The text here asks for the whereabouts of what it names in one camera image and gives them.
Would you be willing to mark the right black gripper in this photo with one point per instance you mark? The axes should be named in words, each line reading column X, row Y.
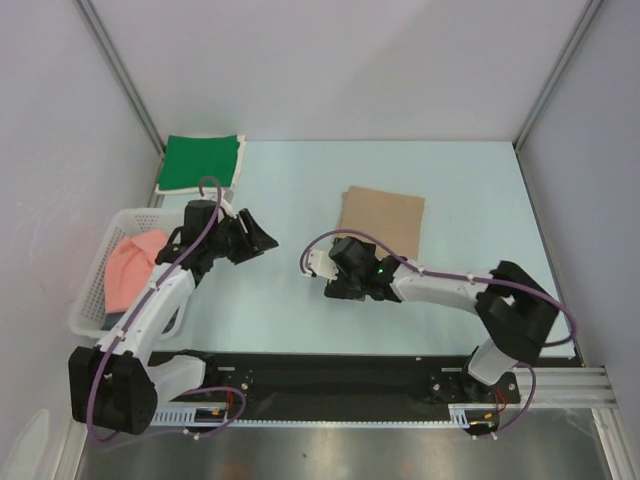
column 338, row 286

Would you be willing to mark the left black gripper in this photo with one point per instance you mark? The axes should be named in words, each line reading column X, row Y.
column 255, row 238

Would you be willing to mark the beige t shirt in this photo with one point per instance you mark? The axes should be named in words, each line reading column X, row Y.
column 392, row 218

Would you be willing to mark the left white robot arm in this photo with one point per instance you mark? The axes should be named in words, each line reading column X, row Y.
column 112, row 384

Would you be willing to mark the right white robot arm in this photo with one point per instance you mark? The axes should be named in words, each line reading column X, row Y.
column 516, row 312

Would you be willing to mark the folded white t shirt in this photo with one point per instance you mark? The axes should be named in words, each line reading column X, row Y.
column 240, row 160

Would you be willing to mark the pink t shirt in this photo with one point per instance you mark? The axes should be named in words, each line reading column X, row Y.
column 129, row 267

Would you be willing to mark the blue grey t shirt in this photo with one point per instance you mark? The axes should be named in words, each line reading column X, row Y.
column 112, row 319

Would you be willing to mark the white plastic basket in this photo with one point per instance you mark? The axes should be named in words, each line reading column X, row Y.
column 88, row 315

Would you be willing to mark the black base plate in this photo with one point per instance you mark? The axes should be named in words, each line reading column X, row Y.
column 353, row 388

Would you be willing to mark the white slotted cable duct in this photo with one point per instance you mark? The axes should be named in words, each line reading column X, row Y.
column 210, row 417

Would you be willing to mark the aluminium rail frame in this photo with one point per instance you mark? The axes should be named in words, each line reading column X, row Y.
column 562, row 436

